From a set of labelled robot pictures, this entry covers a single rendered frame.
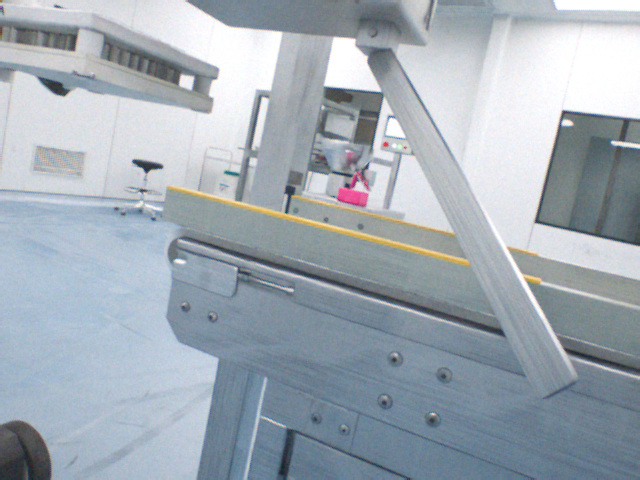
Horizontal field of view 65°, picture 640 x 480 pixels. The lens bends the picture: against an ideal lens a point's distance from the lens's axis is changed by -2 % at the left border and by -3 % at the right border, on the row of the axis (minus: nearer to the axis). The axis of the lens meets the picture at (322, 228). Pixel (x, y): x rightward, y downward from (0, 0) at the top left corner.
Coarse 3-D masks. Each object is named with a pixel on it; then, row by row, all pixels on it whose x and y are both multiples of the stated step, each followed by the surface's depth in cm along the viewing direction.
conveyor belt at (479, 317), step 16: (208, 240) 49; (224, 240) 49; (256, 256) 47; (272, 256) 47; (320, 272) 45; (336, 272) 44; (368, 288) 43; (384, 288) 43; (416, 304) 42; (432, 304) 41; (448, 304) 41; (480, 320) 40; (496, 320) 39; (560, 336) 37; (592, 352) 37; (608, 352) 36; (624, 352) 36
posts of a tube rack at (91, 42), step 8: (80, 32) 56; (88, 32) 56; (96, 32) 56; (80, 40) 56; (88, 40) 56; (96, 40) 56; (80, 48) 56; (88, 48) 56; (96, 48) 57; (96, 56) 57; (200, 80) 75; (208, 80) 76; (192, 88) 76; (200, 88) 76; (208, 88) 76
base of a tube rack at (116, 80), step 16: (0, 48) 61; (16, 48) 60; (32, 48) 59; (0, 64) 66; (16, 64) 60; (32, 64) 59; (48, 64) 58; (64, 64) 57; (80, 64) 56; (96, 64) 57; (112, 64) 59; (64, 80) 71; (80, 80) 66; (112, 80) 59; (128, 80) 62; (144, 80) 64; (160, 80) 67; (128, 96) 80; (144, 96) 71; (160, 96) 67; (176, 96) 70; (192, 96) 73; (208, 96) 76
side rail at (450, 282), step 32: (192, 224) 48; (224, 224) 47; (256, 224) 45; (288, 224) 44; (288, 256) 44; (320, 256) 43; (352, 256) 42; (384, 256) 41; (416, 256) 40; (416, 288) 40; (448, 288) 39; (480, 288) 38; (544, 288) 36; (576, 320) 36; (608, 320) 35
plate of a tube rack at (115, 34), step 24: (0, 24) 65; (24, 24) 61; (48, 24) 58; (72, 24) 56; (96, 24) 55; (120, 24) 59; (144, 48) 63; (168, 48) 66; (192, 72) 74; (216, 72) 77
